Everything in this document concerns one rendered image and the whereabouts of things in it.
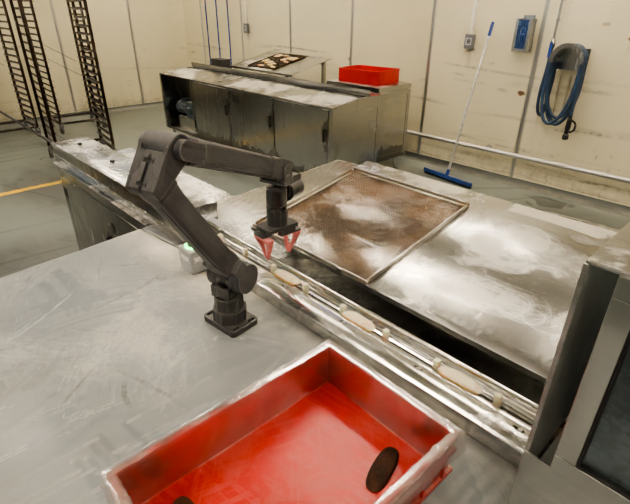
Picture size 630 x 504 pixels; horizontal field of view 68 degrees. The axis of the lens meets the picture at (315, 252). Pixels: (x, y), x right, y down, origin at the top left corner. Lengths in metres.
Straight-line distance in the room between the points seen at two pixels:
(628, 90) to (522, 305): 3.52
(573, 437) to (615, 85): 4.08
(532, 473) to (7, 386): 1.01
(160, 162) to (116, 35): 7.70
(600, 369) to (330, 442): 0.50
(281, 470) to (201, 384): 0.28
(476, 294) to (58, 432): 0.96
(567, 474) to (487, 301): 0.57
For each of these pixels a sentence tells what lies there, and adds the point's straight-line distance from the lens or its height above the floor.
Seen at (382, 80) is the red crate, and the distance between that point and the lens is 4.76.
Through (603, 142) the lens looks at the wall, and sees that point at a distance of 4.68.
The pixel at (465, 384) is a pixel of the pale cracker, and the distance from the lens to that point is 1.03.
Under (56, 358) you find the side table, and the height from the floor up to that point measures 0.82.
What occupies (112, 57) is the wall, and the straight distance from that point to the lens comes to 8.53.
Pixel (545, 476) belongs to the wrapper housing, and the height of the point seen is 0.99.
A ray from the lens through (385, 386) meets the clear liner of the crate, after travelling 0.90.
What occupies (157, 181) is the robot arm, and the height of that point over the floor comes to 1.26.
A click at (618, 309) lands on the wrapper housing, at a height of 1.26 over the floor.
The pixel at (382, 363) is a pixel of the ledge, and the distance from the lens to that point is 1.03.
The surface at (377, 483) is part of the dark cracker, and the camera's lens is 0.87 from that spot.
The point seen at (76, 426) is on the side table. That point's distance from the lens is 1.06.
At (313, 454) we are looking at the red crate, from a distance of 0.91.
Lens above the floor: 1.54
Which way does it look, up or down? 28 degrees down
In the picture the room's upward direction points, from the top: straight up
